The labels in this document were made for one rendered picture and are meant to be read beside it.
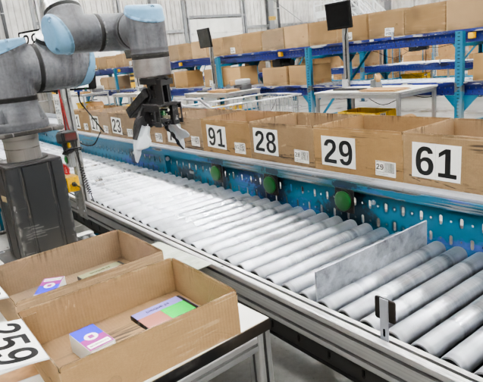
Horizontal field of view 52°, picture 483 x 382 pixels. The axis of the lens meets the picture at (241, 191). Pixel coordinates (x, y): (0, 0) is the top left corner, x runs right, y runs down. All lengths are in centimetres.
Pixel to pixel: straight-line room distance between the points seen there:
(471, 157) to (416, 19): 557
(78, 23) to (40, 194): 63
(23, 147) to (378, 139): 113
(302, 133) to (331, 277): 80
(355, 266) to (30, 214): 100
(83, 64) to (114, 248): 60
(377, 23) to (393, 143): 579
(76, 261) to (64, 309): 36
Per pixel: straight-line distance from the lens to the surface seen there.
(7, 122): 164
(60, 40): 125
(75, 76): 172
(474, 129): 183
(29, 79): 167
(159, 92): 121
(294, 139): 196
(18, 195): 166
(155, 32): 121
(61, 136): 228
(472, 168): 152
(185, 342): 103
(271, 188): 200
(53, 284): 140
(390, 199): 166
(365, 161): 173
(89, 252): 156
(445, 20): 682
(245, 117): 265
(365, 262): 135
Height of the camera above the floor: 132
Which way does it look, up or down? 15 degrees down
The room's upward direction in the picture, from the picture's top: 6 degrees counter-clockwise
